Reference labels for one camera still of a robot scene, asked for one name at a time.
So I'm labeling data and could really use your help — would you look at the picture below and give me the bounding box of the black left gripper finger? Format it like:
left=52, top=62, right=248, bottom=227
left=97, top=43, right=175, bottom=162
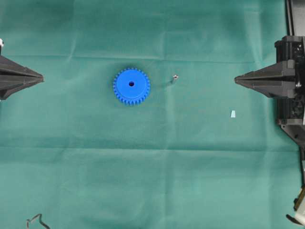
left=0, top=75, right=43, bottom=100
left=0, top=55, right=44, bottom=82

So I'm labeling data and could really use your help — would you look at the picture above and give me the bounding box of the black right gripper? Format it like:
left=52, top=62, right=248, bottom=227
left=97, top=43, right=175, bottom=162
left=234, top=36, right=305, bottom=119

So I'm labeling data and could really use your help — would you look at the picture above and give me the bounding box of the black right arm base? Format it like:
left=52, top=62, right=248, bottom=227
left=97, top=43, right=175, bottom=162
left=280, top=124, right=305, bottom=152

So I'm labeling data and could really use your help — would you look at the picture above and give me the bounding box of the blue plastic gear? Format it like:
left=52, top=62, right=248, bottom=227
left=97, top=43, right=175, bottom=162
left=112, top=68, right=151, bottom=106

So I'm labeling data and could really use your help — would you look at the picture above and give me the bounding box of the white object bottom right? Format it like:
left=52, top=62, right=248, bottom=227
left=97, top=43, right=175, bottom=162
left=286, top=186, right=305, bottom=226

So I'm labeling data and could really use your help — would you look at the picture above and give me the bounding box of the green table cloth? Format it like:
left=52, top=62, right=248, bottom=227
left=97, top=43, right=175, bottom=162
left=0, top=0, right=301, bottom=229

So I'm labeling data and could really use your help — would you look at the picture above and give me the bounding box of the black frame rail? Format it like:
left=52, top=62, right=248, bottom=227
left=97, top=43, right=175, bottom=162
left=285, top=0, right=305, bottom=36

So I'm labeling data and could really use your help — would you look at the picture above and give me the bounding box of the bent black wire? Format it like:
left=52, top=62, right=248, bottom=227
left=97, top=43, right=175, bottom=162
left=25, top=213, right=51, bottom=229

